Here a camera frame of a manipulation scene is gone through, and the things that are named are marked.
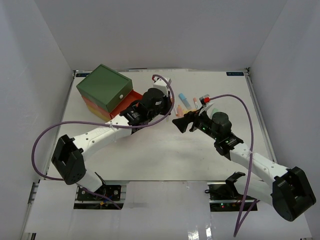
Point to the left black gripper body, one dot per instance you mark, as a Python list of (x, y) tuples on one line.
[(164, 108)]

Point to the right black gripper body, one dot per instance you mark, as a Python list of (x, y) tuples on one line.
[(203, 124)]

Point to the green highlighter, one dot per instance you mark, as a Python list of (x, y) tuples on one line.
[(214, 110)]

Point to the salmon cap marker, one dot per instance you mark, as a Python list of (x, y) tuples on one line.
[(196, 103)]

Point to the orange red drawer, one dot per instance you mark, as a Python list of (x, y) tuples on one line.
[(125, 102)]

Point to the green drawer storage box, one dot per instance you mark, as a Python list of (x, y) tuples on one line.
[(105, 87)]

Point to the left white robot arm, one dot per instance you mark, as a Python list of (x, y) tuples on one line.
[(71, 153)]

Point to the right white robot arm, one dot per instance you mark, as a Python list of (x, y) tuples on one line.
[(287, 190)]

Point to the blue highlighter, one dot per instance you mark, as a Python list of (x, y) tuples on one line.
[(185, 101)]

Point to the blue corner label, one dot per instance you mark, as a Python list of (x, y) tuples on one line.
[(234, 73)]

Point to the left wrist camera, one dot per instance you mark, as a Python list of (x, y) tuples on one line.
[(159, 84)]

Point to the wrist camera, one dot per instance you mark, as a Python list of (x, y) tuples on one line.
[(159, 84), (206, 103)]

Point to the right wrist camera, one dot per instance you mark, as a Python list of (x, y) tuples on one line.
[(206, 103)]

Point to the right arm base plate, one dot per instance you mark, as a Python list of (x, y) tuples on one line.
[(221, 199)]

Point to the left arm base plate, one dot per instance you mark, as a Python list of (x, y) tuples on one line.
[(111, 191)]

